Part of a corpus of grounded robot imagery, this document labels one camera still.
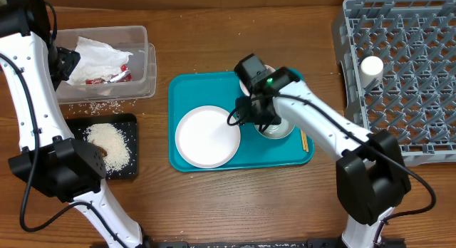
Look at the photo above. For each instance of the grey green bowl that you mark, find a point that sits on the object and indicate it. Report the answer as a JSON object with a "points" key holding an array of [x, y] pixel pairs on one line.
{"points": [[276, 132]]}

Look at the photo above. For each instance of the white round plate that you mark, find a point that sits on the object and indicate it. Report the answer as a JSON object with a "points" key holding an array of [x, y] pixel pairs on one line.
{"points": [[205, 139]]}

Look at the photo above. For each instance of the small white cup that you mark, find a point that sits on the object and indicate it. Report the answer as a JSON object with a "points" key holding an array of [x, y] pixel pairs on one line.
{"points": [[370, 69]]}

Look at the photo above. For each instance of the red snack wrapper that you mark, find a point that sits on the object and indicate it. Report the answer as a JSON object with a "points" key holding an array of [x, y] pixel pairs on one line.
{"points": [[123, 76]]}

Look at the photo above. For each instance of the white rice pile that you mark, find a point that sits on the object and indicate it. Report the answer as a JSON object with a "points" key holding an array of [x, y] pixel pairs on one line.
{"points": [[111, 140]]}

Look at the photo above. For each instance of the brown food scrap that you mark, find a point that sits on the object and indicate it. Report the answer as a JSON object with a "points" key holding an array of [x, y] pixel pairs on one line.
{"points": [[101, 151]]}

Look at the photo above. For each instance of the white napkin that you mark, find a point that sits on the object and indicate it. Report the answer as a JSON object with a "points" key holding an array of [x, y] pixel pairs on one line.
{"points": [[98, 60]]}

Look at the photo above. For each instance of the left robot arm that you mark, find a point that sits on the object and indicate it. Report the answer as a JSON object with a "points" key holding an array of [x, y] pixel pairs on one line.
{"points": [[51, 160]]}

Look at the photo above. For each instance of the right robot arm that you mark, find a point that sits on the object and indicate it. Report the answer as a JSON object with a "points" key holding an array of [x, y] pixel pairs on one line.
{"points": [[371, 178]]}

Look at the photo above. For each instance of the grey dishwasher rack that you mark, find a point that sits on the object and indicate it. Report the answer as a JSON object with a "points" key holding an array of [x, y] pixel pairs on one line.
{"points": [[415, 100]]}

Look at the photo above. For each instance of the white pink bowl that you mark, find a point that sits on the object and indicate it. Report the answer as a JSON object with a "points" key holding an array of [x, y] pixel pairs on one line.
{"points": [[244, 88]]}

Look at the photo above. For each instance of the teal serving tray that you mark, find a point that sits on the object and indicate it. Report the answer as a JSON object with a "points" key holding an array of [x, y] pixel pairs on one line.
{"points": [[189, 91]]}

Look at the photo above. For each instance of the black plastic tray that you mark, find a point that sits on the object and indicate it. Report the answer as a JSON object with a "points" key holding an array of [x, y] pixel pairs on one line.
{"points": [[127, 123]]}

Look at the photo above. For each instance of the clear plastic bin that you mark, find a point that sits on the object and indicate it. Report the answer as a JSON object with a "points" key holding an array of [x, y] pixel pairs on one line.
{"points": [[142, 64]]}

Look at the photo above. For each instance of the spilled rice on table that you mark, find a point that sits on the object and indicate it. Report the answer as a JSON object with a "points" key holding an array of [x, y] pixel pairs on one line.
{"points": [[100, 108]]}

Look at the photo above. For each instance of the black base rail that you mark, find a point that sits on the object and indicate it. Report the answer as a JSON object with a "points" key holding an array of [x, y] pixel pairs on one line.
{"points": [[309, 243]]}

